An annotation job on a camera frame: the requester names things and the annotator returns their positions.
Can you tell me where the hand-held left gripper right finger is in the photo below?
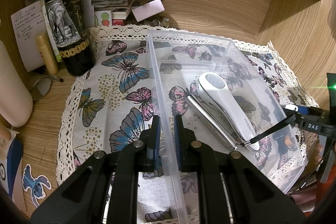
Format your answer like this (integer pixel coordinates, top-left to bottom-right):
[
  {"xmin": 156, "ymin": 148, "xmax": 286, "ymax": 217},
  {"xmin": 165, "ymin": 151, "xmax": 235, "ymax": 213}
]
[{"xmin": 174, "ymin": 115, "xmax": 305, "ymax": 224}]

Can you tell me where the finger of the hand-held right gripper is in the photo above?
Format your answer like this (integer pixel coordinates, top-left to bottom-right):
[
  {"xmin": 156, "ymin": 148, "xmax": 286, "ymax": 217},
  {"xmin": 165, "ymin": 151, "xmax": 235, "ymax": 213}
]
[{"xmin": 284, "ymin": 105, "xmax": 308, "ymax": 120}]

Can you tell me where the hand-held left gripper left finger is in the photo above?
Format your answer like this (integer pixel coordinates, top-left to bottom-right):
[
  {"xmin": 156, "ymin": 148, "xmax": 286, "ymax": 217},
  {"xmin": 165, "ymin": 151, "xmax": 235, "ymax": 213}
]
[{"xmin": 31, "ymin": 115, "xmax": 161, "ymax": 224}]

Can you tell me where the silver metal tube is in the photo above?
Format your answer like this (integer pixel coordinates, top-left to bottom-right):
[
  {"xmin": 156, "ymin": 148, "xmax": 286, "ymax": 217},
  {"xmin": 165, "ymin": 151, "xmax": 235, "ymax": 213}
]
[{"xmin": 186, "ymin": 95, "xmax": 246, "ymax": 149}]

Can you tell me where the clear plastic storage box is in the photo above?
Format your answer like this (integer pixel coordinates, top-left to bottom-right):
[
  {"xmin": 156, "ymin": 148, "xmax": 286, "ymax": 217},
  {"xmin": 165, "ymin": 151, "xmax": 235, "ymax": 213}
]
[{"xmin": 146, "ymin": 30, "xmax": 305, "ymax": 224}]

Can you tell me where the butterfly print lace cloth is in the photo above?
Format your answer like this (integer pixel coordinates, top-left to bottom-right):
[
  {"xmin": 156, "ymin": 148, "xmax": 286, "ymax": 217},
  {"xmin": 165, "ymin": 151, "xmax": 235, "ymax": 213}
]
[{"xmin": 56, "ymin": 25, "xmax": 319, "ymax": 224}]

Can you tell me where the pile of coins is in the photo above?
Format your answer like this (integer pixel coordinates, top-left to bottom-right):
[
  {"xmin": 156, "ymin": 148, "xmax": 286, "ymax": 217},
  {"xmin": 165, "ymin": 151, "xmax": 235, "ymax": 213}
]
[{"xmin": 126, "ymin": 16, "xmax": 170, "ymax": 29}]

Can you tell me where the small round mirror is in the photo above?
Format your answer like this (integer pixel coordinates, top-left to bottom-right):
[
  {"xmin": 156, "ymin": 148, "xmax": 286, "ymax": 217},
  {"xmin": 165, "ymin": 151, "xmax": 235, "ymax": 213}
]
[{"xmin": 31, "ymin": 75, "xmax": 64, "ymax": 102}]

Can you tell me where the pale pink card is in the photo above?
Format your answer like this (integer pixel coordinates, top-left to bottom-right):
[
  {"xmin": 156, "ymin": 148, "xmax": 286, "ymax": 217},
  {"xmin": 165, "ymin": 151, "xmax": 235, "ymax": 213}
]
[{"xmin": 131, "ymin": 0, "xmax": 165, "ymax": 22}]

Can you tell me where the green and red fruit sticker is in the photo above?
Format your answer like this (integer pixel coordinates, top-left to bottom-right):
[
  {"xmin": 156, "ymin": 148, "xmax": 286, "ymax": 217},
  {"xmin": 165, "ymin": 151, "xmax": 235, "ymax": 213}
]
[{"xmin": 94, "ymin": 10, "xmax": 113, "ymax": 27}]

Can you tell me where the blue cartoon creature sticker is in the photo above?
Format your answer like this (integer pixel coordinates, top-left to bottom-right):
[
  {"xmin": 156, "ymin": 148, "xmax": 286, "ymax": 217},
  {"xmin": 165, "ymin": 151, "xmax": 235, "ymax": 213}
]
[{"xmin": 22, "ymin": 164, "xmax": 52, "ymax": 208}]

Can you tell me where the yellow lip balm tube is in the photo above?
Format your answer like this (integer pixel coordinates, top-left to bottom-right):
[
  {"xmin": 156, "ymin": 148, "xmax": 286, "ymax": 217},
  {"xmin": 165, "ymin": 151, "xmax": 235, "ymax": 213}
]
[{"xmin": 35, "ymin": 34, "xmax": 59, "ymax": 75}]

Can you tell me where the dark wine bottle elephant label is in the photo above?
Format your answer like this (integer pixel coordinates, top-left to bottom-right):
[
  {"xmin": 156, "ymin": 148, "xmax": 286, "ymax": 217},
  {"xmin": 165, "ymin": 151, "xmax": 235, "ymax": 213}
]
[{"xmin": 43, "ymin": 0, "xmax": 96, "ymax": 77}]

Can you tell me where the blue and white package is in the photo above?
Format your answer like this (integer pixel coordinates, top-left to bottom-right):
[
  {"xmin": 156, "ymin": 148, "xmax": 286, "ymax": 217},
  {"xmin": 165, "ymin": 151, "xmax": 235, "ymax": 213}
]
[{"xmin": 0, "ymin": 126, "xmax": 25, "ymax": 201}]

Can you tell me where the cream plastic bottle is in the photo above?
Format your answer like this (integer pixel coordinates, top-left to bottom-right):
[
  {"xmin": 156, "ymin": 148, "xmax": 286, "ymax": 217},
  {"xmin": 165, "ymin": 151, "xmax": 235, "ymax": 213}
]
[{"xmin": 0, "ymin": 40, "xmax": 33, "ymax": 128}]

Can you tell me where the white handwritten paper note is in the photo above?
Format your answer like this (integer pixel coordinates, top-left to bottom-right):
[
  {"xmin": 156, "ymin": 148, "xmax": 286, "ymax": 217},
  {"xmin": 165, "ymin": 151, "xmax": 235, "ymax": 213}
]
[{"xmin": 11, "ymin": 0, "xmax": 49, "ymax": 73}]

